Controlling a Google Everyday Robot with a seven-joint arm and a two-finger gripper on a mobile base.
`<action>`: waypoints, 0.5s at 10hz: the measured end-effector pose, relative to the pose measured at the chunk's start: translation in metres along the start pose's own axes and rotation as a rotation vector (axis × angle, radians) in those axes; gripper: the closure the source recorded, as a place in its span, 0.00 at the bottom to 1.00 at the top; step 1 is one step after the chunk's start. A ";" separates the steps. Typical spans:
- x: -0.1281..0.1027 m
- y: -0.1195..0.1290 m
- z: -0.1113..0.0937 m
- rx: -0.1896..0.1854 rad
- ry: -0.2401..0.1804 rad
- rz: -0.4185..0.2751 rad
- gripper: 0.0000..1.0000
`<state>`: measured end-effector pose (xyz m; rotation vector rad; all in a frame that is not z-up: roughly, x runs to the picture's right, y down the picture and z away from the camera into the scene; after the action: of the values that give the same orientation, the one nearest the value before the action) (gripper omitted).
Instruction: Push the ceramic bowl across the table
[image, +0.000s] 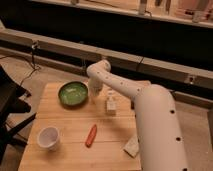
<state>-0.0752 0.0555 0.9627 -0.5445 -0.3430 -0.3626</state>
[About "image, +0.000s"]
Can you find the green ceramic bowl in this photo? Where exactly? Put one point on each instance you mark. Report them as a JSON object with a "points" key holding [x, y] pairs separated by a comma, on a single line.
{"points": [[73, 93]]}

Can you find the orange carrot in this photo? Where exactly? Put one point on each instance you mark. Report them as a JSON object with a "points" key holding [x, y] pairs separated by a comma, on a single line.
{"points": [[91, 136]]}

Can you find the white paper cup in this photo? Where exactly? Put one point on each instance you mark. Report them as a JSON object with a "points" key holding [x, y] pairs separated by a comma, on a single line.
{"points": [[49, 138]]}

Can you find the wooden table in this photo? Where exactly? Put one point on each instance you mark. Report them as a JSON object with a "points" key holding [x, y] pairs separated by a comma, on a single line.
{"points": [[106, 152]]}

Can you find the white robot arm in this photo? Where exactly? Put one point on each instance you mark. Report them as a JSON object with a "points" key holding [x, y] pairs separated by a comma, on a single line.
{"points": [[161, 145]]}

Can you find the black chair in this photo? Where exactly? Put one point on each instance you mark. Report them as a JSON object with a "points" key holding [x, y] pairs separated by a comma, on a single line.
{"points": [[10, 102]]}

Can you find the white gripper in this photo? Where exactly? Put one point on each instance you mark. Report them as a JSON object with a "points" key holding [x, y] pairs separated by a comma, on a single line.
{"points": [[95, 87]]}

